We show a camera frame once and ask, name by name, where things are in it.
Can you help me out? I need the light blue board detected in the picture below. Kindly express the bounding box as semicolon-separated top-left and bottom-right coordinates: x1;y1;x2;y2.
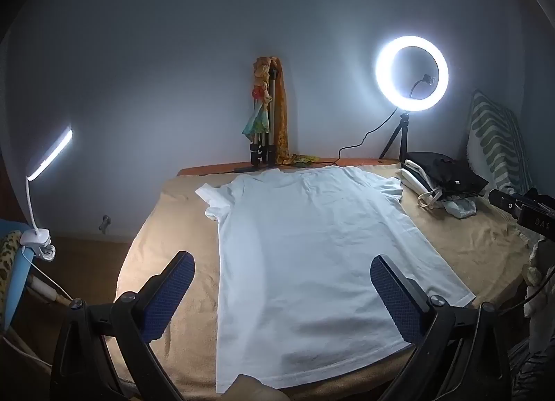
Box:
0;219;34;332

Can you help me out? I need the white tote bag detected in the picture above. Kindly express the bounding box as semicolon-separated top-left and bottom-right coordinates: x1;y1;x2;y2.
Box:
398;160;445;211

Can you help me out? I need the leopard print cloth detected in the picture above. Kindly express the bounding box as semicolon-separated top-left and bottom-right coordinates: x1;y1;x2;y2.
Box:
0;230;22;298

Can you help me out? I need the green striped pillow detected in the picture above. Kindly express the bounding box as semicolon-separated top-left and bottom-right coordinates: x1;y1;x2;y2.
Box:
466;89;534;196

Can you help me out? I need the white ring light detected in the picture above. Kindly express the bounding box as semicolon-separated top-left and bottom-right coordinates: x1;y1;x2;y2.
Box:
375;36;449;113

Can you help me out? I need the white clip-on desk lamp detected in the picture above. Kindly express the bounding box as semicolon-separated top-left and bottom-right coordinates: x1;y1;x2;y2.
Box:
22;126;74;262

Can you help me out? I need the black ring light cable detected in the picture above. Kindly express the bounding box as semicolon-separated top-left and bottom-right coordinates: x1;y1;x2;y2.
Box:
225;108;397;173

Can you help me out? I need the clear plastic bag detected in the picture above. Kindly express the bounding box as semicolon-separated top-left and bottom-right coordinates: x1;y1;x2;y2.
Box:
442;195;478;220

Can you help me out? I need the white t-shirt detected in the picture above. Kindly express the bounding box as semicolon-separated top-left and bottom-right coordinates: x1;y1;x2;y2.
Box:
195;166;477;395

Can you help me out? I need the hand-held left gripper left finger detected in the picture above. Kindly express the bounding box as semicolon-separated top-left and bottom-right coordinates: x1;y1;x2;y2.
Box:
50;251;197;401

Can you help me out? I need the black gooseneck phone holder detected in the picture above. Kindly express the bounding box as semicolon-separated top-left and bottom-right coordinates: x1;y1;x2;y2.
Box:
410;74;436;101

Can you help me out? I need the person's right hand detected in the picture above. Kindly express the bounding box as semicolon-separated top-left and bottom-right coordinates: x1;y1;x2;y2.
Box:
522;236;555;319

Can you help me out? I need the beige blanket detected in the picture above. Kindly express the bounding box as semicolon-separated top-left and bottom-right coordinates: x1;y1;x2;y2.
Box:
113;167;536;401

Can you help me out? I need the orange patterned cloth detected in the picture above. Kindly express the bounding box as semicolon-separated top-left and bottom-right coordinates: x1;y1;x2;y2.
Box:
276;58;314;166

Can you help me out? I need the orange bed sheet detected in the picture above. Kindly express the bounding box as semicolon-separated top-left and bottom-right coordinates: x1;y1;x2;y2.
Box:
176;157;400;177

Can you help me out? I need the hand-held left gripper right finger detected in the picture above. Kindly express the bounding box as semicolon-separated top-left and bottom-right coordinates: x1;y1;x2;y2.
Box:
369;254;512;401

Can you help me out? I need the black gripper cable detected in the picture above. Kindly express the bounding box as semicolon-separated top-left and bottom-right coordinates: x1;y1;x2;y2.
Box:
498;264;555;319

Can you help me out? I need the person's striped dark clothing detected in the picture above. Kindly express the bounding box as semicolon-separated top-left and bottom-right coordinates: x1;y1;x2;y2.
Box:
507;336;555;401

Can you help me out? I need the black bag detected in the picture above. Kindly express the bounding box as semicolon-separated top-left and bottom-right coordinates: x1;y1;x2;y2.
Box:
405;152;490;198

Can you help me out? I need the colourful patterned scarf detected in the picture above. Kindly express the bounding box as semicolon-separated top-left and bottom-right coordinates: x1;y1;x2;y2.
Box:
243;55;278;142

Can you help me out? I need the small black ring light tripod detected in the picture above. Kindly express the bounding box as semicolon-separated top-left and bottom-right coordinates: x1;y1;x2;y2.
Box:
379;112;412;164

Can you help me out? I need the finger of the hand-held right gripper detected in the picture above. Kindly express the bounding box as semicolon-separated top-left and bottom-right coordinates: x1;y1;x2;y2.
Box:
512;187;541;205
488;190;527;216

